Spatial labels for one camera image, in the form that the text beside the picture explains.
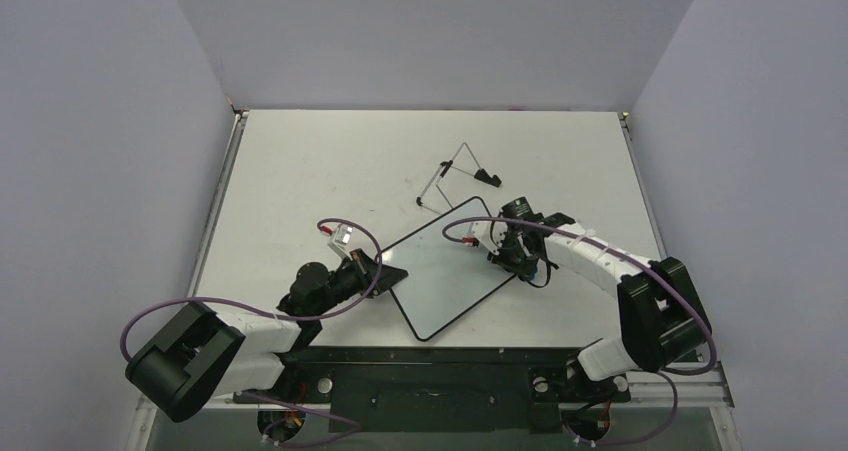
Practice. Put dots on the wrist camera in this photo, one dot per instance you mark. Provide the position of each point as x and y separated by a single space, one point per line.
339 239
488 235

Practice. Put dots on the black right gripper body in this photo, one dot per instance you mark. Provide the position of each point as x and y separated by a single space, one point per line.
520 253

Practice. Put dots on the wire whiteboard stand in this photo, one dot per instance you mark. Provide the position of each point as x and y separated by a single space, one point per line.
447 167

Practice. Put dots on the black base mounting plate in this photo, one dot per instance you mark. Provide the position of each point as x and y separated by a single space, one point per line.
424 389

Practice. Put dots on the small black-framed whiteboard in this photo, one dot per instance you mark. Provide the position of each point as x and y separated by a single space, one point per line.
445 279

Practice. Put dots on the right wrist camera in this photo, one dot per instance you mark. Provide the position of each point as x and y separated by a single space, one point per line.
488 235

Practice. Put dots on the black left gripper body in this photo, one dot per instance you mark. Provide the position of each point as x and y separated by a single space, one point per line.
355 277

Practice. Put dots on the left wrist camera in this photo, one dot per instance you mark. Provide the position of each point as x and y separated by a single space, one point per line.
339 239

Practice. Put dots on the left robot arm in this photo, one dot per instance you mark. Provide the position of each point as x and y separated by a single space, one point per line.
200 353

